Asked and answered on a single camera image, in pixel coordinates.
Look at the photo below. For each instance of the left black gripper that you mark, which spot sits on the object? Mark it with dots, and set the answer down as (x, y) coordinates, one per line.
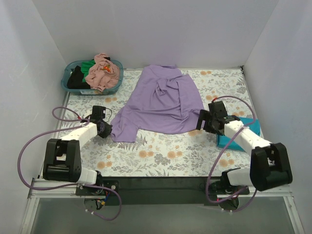
(105, 129)

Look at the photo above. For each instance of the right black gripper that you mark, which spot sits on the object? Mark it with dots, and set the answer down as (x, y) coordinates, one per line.
(207, 122)

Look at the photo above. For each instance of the purple t shirt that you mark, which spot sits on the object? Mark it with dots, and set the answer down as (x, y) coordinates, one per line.
(163, 101)

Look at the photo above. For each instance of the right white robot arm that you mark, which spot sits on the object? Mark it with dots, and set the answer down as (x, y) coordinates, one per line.
(270, 166)

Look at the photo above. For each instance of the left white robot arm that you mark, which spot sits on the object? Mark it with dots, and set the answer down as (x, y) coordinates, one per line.
(62, 157)

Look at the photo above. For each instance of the folded teal t shirt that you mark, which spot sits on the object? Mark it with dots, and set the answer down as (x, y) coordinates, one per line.
(221, 141)

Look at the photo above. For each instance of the pink crumpled shirt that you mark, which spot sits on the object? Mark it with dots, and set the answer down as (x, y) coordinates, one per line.
(103, 74)

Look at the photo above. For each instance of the black shirt in basket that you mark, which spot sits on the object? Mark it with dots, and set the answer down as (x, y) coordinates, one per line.
(75, 80)

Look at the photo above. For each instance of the green shirt in basket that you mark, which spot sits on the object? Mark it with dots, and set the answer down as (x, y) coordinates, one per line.
(85, 67)

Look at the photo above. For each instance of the teal plastic laundry basket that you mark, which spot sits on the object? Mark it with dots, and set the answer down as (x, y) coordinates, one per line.
(69, 69)

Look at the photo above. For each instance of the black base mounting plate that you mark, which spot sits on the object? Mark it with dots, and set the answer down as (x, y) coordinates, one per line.
(158, 190)

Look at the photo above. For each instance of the aluminium frame rail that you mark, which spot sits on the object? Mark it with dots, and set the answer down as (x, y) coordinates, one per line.
(58, 189)

